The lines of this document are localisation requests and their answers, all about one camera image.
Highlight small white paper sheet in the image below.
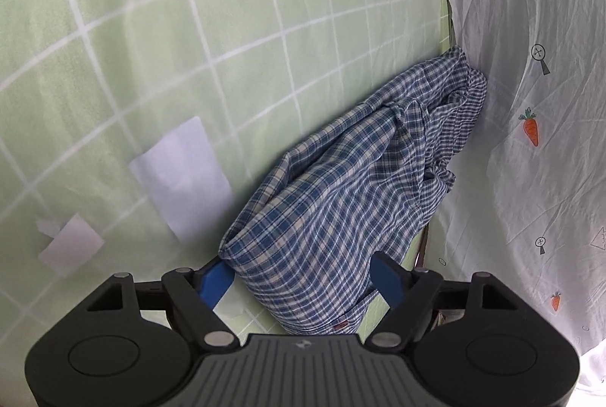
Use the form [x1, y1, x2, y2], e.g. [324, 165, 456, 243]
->
[37, 214, 106, 279]

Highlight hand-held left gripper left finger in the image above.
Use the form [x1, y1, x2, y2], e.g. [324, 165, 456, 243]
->
[85, 256, 236, 351]

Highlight large white paper sheet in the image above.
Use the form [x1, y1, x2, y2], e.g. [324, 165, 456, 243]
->
[129, 117, 236, 242]

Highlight blue plaid shirt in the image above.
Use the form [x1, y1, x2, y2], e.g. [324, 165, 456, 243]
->
[219, 46, 488, 336]

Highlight white carrot print sheet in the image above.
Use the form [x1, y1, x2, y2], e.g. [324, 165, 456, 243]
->
[417, 0, 606, 393]

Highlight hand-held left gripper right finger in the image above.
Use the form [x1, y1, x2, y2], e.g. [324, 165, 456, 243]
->
[364, 252, 519, 350]

